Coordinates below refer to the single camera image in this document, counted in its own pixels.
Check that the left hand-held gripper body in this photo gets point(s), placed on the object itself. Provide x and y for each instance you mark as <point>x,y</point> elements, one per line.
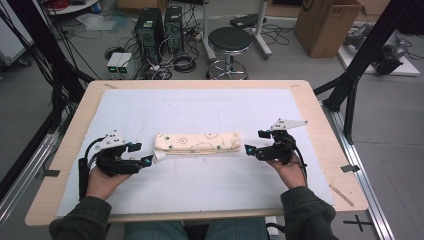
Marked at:
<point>115,163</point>

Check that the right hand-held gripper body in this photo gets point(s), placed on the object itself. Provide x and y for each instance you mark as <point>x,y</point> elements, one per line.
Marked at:
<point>280,150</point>

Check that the cream cloth towel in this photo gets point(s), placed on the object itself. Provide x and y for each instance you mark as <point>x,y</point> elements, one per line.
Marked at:
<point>196,141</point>

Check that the person's left hand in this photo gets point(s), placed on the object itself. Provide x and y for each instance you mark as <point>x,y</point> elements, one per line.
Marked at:
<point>103,185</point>

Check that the person's right hand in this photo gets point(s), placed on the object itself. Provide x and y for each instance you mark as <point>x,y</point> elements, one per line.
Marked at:
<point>292,173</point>

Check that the white foam mat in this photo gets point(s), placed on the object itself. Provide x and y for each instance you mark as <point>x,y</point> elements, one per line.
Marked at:
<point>200,110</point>

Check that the black tape piece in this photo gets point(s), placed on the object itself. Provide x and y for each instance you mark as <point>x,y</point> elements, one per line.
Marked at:
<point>50,173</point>
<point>350,168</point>

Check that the person's left leg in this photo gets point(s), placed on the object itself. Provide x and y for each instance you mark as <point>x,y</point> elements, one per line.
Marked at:
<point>155,231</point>

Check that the person's leg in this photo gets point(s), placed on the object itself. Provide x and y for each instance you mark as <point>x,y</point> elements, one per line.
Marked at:
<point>238,230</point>
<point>155,231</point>

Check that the white power strip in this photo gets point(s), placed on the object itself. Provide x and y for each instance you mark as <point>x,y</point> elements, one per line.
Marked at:
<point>271,220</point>

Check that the thin wooden strip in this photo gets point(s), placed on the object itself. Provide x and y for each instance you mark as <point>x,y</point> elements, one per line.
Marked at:
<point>341,195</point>

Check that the person's right leg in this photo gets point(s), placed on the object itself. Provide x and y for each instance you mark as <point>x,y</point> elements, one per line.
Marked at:
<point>238,230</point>

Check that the white power supply box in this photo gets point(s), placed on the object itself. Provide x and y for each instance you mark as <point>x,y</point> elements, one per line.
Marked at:
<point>113,63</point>
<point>125,63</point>

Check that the white stand leg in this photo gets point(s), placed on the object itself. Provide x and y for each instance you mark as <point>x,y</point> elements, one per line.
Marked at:
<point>261,33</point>
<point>206,33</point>

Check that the black round stool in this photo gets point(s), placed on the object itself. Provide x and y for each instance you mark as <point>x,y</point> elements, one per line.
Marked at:
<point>230,38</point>

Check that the black tape cross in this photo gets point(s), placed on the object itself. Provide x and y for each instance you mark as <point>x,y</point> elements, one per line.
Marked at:
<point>357,223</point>

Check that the large black computer tower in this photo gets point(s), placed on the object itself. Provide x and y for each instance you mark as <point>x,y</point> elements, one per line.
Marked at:
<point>148,33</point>

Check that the brown cardboard box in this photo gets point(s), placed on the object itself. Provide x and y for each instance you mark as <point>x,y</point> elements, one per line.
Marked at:
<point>328,30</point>

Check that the slim black computer tower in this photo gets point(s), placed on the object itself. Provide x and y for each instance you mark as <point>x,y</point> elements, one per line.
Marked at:
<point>174,30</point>

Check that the clear plastic sheet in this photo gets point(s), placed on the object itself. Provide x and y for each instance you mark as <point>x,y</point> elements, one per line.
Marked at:
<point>96,22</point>

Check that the grey robot part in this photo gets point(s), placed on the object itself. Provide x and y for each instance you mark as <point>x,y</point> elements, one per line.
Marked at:
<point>356,35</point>

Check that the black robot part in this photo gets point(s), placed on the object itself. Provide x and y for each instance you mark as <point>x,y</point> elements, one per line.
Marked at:
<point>386,61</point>

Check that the round white table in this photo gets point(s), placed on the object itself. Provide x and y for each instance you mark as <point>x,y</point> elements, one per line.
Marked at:
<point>76,6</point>

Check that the white floor board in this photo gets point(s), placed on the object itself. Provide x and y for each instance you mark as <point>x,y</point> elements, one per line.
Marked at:
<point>408,68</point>

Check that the white panel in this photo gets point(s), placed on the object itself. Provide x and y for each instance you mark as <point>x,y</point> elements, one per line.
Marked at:
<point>11,40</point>

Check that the aluminium rail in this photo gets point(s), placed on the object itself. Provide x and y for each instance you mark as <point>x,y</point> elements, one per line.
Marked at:
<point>363,180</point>
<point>23,170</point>

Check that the black metal frame stand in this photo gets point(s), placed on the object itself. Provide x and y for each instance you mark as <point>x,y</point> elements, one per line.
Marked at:
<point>55,66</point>
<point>366,50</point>

